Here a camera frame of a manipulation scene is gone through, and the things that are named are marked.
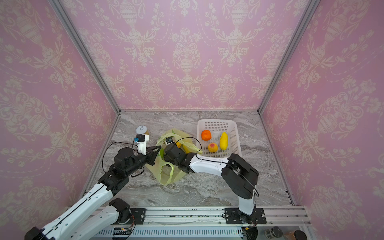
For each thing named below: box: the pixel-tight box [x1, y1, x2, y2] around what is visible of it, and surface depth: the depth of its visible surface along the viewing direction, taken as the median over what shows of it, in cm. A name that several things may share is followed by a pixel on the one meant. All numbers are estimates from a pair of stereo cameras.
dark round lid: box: [294, 230, 307, 240], surface depth 62 cm
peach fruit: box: [208, 142, 218, 153], surface depth 95 cm
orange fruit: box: [201, 130, 212, 142], surface depth 102 cm
